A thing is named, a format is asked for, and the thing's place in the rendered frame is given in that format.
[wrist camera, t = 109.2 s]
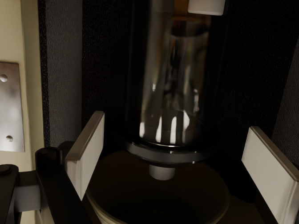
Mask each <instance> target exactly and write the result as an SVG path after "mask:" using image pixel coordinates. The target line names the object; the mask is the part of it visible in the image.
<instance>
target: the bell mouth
mask: <svg viewBox="0 0 299 224"><path fill-rule="evenodd" d="M149 167H150V165H149V164H147V163H144V162H142V161H140V160H139V159H137V158H136V157H134V156H133V155H131V154H129V153H127V152H125V151H124V150H120V151H117V152H114V153H111V154H109V155H106V156H105V157H103V158H101V159H100V160H98V161H97V164H96V167H95V169H94V171H93V174H92V176H91V179H90V181H89V184H88V187H87V189H86V191H85V193H86V195H87V197H88V200H89V201H90V203H91V205H92V207H93V209H94V210H95V213H96V215H97V216H98V218H99V220H100V222H101V223H102V224H128V223H125V222H123V221H121V220H119V219H117V218H115V217H113V216H112V215H110V214H109V213H108V212H109V208H110V206H111V204H112V203H113V202H114V201H115V200H116V199H117V198H118V197H119V196H121V195H122V194H124V193H126V192H129V191H132V190H135V189H141V188H154V189H160V190H165V191H168V192H171V193H173V194H175V195H177V196H179V197H181V198H182V199H184V200H185V201H186V202H187V203H188V204H189V205H190V206H191V207H192V208H193V210H194V211H195V213H196V215H197V218H198V224H216V223H217V222H218V221H219V220H220V219H221V218H222V217H223V216H224V214H225V213H226V211H227V209H228V207H229V203H230V194H229V190H228V187H227V185H226V183H225V181H224V180H223V178H222V177H221V176H220V175H219V174H218V173H217V172H216V171H215V170H214V169H213V168H212V167H210V166H209V165H207V164H206V163H204V162H200V163H195V164H192V165H189V166H186V167H182V168H175V173H174V177H173V178H171V179H169V180H157V179H155V178H153V177H152V176H151V175H150V174H149Z"/></svg>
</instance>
